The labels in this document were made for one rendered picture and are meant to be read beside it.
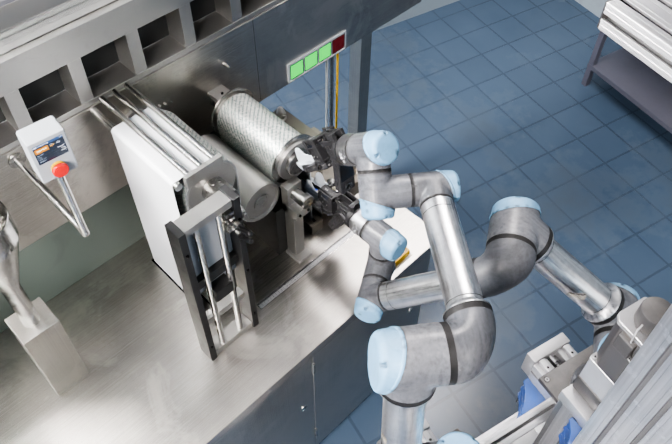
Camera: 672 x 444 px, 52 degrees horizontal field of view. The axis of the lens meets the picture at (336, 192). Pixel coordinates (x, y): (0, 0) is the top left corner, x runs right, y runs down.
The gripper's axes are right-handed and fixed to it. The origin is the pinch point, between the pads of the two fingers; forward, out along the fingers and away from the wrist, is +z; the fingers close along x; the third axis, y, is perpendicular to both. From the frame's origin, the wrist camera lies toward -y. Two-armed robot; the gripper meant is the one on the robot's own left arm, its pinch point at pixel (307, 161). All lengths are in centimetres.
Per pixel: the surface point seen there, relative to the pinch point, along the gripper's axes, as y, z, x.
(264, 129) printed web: 11.5, 7.4, 2.9
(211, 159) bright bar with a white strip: 15.7, -10.6, 26.4
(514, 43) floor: -51, 136, -231
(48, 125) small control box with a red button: 39, -22, 54
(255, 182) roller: 1.4, 6.9, 12.5
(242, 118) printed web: 16.0, 13.5, 4.0
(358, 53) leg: 5, 66, -76
